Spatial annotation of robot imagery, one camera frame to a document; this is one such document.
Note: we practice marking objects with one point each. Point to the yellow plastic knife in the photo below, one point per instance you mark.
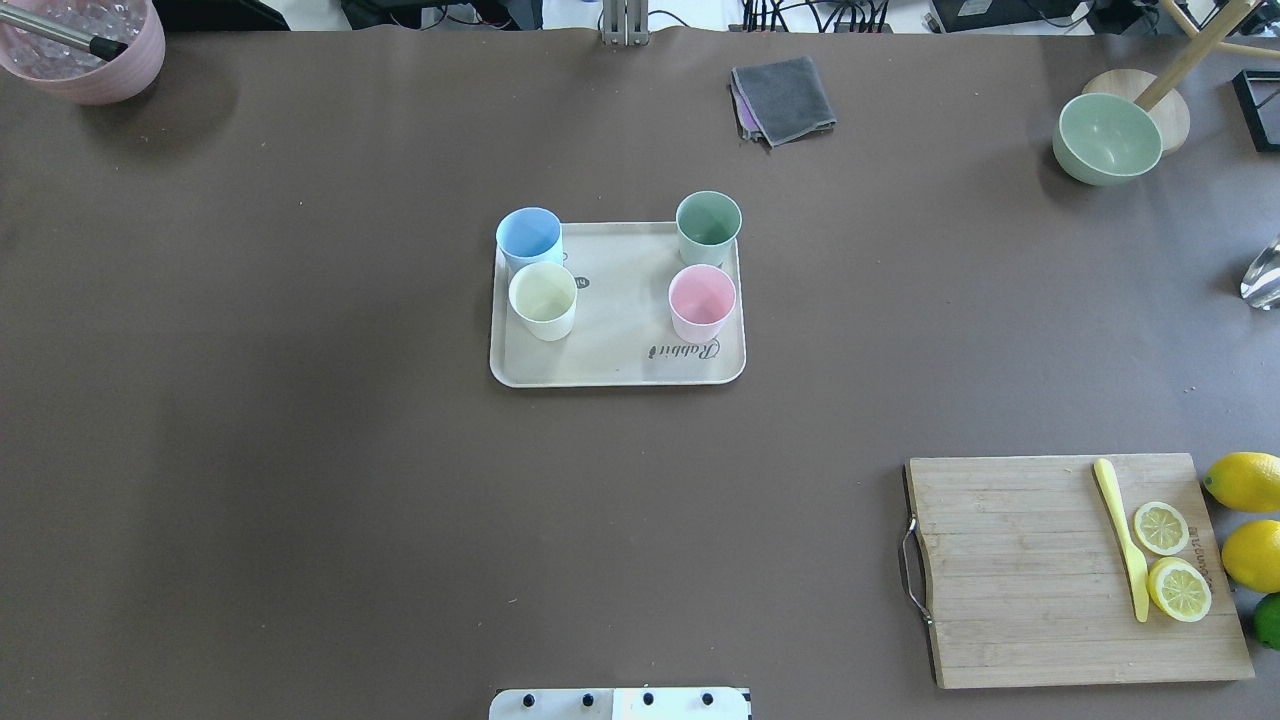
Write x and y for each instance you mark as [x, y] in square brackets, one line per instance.
[1136, 567]

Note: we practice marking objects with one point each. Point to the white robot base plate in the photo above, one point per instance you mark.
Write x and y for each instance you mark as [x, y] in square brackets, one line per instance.
[694, 702]

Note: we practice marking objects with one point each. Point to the metal ice scoop handle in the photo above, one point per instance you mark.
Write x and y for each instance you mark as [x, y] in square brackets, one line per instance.
[104, 48]

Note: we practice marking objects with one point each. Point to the white cup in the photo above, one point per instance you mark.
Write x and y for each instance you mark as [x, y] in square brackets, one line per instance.
[544, 297]

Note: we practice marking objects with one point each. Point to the lemon slice upper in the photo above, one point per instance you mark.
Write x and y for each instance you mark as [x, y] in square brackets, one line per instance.
[1160, 528]

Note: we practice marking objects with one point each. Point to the wooden cup stand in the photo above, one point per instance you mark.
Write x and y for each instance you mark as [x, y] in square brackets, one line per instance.
[1157, 94]

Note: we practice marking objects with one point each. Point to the green bowl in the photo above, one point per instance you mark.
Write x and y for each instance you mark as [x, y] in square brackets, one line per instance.
[1104, 139]

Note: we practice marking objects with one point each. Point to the whole lemon upper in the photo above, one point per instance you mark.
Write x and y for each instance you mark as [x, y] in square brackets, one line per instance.
[1245, 481]

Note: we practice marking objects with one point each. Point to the pink cup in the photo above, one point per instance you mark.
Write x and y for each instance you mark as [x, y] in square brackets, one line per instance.
[700, 299]

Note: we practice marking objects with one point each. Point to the beige rabbit tray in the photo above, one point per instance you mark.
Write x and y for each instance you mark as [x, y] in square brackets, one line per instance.
[623, 334]

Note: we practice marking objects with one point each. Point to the green lime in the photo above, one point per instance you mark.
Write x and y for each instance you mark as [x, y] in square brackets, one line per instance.
[1266, 621]

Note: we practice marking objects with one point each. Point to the lemon slice lower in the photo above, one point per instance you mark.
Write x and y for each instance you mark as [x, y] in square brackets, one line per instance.
[1178, 589]

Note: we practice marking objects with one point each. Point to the whole lemon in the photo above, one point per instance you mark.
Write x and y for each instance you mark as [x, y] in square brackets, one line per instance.
[1250, 556]
[1245, 481]

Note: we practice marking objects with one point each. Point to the clear glass mug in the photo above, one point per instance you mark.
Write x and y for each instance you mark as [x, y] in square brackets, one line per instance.
[1260, 283]

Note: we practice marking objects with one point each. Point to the whole lemon lower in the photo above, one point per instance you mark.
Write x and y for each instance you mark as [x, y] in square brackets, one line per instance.
[1250, 556]

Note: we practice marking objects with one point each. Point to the wooden cutting board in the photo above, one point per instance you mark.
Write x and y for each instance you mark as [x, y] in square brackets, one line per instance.
[1024, 585]

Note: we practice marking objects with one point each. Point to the pink bowl with ice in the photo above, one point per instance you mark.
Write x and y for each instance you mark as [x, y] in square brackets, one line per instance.
[78, 75]

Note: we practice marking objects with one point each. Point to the black framed mirror tray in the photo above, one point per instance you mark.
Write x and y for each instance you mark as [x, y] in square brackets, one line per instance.
[1256, 92]

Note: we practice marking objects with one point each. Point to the aluminium frame post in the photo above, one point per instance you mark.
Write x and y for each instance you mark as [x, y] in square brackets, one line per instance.
[625, 22]

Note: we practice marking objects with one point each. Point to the lemon slice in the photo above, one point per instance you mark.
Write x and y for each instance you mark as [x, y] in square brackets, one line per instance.
[1160, 528]
[1178, 589]

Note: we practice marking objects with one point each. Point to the green cup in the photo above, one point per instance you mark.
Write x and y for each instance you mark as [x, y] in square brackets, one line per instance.
[708, 223]

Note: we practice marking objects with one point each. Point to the grey folded cloth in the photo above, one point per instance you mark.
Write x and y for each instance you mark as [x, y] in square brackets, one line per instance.
[779, 102]

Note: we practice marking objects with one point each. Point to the light blue cup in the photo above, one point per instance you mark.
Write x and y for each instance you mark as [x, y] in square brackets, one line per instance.
[530, 235]

